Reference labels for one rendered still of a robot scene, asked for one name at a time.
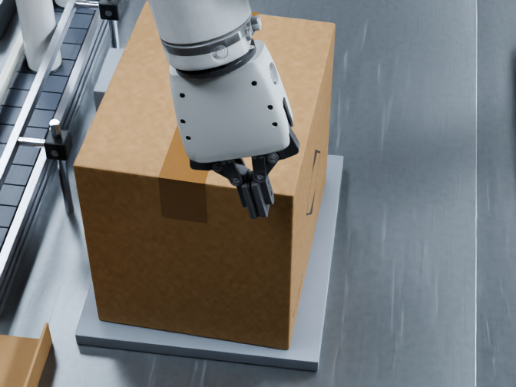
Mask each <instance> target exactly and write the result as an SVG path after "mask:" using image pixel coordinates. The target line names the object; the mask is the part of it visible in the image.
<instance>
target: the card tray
mask: <svg viewBox="0 0 516 387"><path fill-rule="evenodd" d="M51 344H52V339H51V333H50V329H49V325H48V322H46V323H45V325H44V327H43V330H42V332H41V336H40V339H34V338H27V337H20V336H7V335H0V387H38V384H39V381H40V378H41V374H42V372H43V369H44V367H45V363H46V360H47V357H48V354H49V351H50V348H51Z"/></svg>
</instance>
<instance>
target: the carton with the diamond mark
mask: <svg viewBox="0 0 516 387"><path fill-rule="evenodd" d="M256 15H258V16H259V17H260V21H261V24H262V26H261V30H259V31H255V34H254V35H253V36H252V39H253V40H261V41H263V43H264V44H265V46H266V47H267V49H268V51H269V53H270V55H271V57H272V59H273V62H274V64H275V66H276V69H277V71H278V73H279V76H280V79H281V81H282V83H283V87H284V90H285V92H286V96H287V98H288V101H289V105H290V107H291V111H292V114H293V127H291V128H292V130H293V132H294V134H295V135H296V137H297V139H298V140H299V143H300V146H299V153H298V154H296V155H294V156H292V157H288V158H286V159H284V160H278V162H277V163H276V165H275V166H274V168H273V169H272V170H271V171H270V173H269V174H268V175H269V179H270V183H271V186H272V188H273V194H274V202H273V204H270V207H269V212H268V217H264V218H262V217H260V215H259V217H257V218H256V219H252V220H251V218H250V214H249V211H248V208H243V207H242V204H241V201H240V197H239V194H238V191H237V187H235V186H233V185H232V184H231V183H230V182H229V180H228V179H226V178H225V177H223V176H221V175H219V174H218V173H216V172H214V171H213V170H211V171H209V170H193V169H191V167H190V158H189V157H188V156H187V154H186V151H185V150H184V146H183V143H182V140H181V137H180V132H179V128H178V125H177V119H176V115H175V111H174V103H173V98H172V94H171V88H170V73H169V68H170V65H169V63H168V62H167V58H166V55H165V52H164V48H163V45H162V43H161V40H160V36H159V34H158V31H157V26H156V24H155V21H154V17H153V15H152V12H151V8H150V6H149V3H148V1H147V2H145V4H144V7H143V8H142V11H141V13H140V15H139V18H138V20H137V22H136V25H135V26H134V29H133V31H132V33H131V36H130V38H129V40H128V42H127V45H126V47H125V49H124V52H123V54H122V56H121V59H120V61H119V62H118V65H117V67H116V69H115V72H114V74H113V76H112V79H111V81H110V83H109V85H108V87H107V90H106V92H105V94H104V96H103V99H102V101H101V104H100V106H99V108H98V111H97V113H96V115H95V116H94V120H93V121H92V123H91V126H90V128H89V130H88V133H87V135H86V137H85V139H84V142H83V144H82V146H81V149H80V150H79V153H78V155H77V157H76V160H75V162H74V165H73V167H74V175H75V180H76V185H77V190H78V199H79V204H80V208H81V217H82V222H83V227H84V235H85V240H86V245H87V250H88V259H89V263H90V268H91V277H92V282H93V287H94V295H95V300H96V305H97V310H98V318H99V320H102V321H108V322H113V323H122V324H127V325H132V326H141V327H146V328H151V329H160V330H165V331H171V332H179V333H185V334H190V335H195V336H204V337H209V338H214V339H223V340H228V341H234V342H242V343H247V344H253V345H258V346H267V347H272V348H277V349H289V348H290V343H291V339H292V336H293V329H294V326H295V321H296V315H297V311H298V308H299V301H300V297H301V293H302V289H303V283H304V279H305V275H306V268H307V265H308V261H309V255H310V250H311V247H312V243H313V237H314V233H315V228H316V222H317V219H318V215H319V208H320V204H321V200H322V197H323V190H324V186H325V182H326V169H327V157H328V144H329V120H330V107H331V94H332V70H333V58H334V45H335V33H336V26H335V24H334V23H330V22H324V21H311V20H305V19H298V18H285V17H279V16H272V15H260V13H259V12H252V16H256Z"/></svg>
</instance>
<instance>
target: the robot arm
mask: <svg viewBox="0 0 516 387"><path fill-rule="evenodd" d="M148 3H149V6H150V9H151V12H152V15H153V17H154V21H155V24H156V26H157V31H158V34H159V36H160V40H161V43H162V45H163V48H164V52H165V55H166V58H167V62H168V63H169V65H170V68H169V73H170V88H171V94H172V98H173V103H174V111H175V115H176V119H177V125H178V128H179V132H180V137H181V140H182V143H183V146H184V150H185V151H186V154H187V156H188V157H189V158H190V167H191V169H193V170H209V171H211V170H213V171H214V172H216V173H218V174H219V175H221V176H223V177H225V178H226V179H228V180H229V182H230V183H231V184H232V185H233V186H235V187H236V188H237V191H238V194H239V197H240V201H241V204H242V207H243V208H248V211H249V214H250V218H251V220H252V219H256V218H257V217H259V215H260V217H262V218H264V217H268V212H269V207H270V204H273V202H274V194H273V188H272V186H271V183H270V179H269V175H268V174H269V173H270V171H271V170H272V169H273V168H274V166H275V165H276V163H277V162H278V160H284V159H286V158H288V157H292V156H294V155H296V154H298V153H299V146H300V143H299V140H298V139H297V137H296V135H295V134H294V132H293V130H292V128H291V127H293V114H292V111H291V107H290V105H289V101H288V98H287V96H286V92H285V90H284V87H283V83H282V81H281V79H280V76H279V73H278V71H277V69H276V66H275V64H274V62H273V59H272V57H271V55H270V53H269V51H268V49H267V47H266V46H265V44H264V43H263V41H261V40H253V39H252V36H253V35H254V34H255V31H259V30H261V26H262V24H261V21H260V17H259V16H258V15H256V16H252V12H251V8H250V3H249V0H148ZM244 157H251V160H252V166H253V170H252V171H251V169H250V168H247V167H246V165H245V163H244V161H243V158H244Z"/></svg>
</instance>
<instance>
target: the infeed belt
mask: <svg viewBox="0 0 516 387"><path fill-rule="evenodd" d="M52 2H53V7H54V13H55V21H56V26H58V23H59V21H60V19H61V16H62V14H63V11H64V10H63V9H60V8H59V7H57V5H56V4H55V0H52ZM95 12H96V10H94V9H85V8H79V9H76V11H75V13H74V16H73V19H72V20H71V24H70V25H69V28H68V30H67V33H66V35H65V37H64V40H63V42H62V44H61V47H60V50H61V59H62V66H61V67H60V69H59V70H57V71H56V72H54V73H52V74H50V75H49V76H48V79H47V81H46V83H45V86H44V88H43V90H42V93H41V96H40V98H39V99H38V103H37V105H36V107H35V110H34V112H33V115H32V116H31V120H30V121H29V124H28V126H27V129H26V131H25V134H24V136H23V137H33V138H41V139H45V138H46V136H47V134H48V131H49V128H50V121H51V120H53V118H54V116H55V113H56V110H57V109H58V105H59V103H60V101H61V98H62V95H63V93H64V91H65V88H66V85H67V83H68V80H69V78H70V76H71V73H72V70H73V68H74V65H75V62H76V61H77V58H78V55H79V52H80V50H81V47H82V45H83V43H84V40H85V37H86V35H87V33H88V29H89V28H90V25H91V22H92V19H93V17H94V14H95ZM35 76H36V74H34V73H32V72H31V71H30V70H29V69H28V63H27V59H26V54H25V53H24V55H23V57H22V59H21V62H20V64H19V66H18V69H17V71H16V72H15V76H14V77H13V79H12V82H11V84H10V86H9V88H8V91H7V93H6V95H5V98H4V100H3V102H2V104H1V107H0V159H1V156H2V154H3V151H4V149H5V146H6V144H7V143H8V139H9V138H10V135H11V133H12V130H13V128H14V126H15V123H16V121H17V119H18V116H19V114H20V112H21V110H22V107H23V105H24V103H25V100H26V98H27V96H28V92H29V91H30V89H31V86H32V84H33V81H34V79H35ZM40 151H41V147H26V146H19V148H18V151H17V153H16V155H15V158H14V160H13V162H12V165H11V167H10V170H9V172H8V175H7V177H6V179H5V182H4V184H3V186H2V189H1V191H0V252H1V250H2V247H3V245H4V242H5V239H6V237H7V235H8V232H9V230H10V227H11V225H12V222H13V220H14V217H15V214H16V212H17V209H18V206H19V204H20V202H21V200H22V197H23V194H24V192H25V188H26V187H27V184H28V181H29V179H30V176H31V173H32V171H33V169H34V167H35V164H36V161H37V159H38V155H39V154H40Z"/></svg>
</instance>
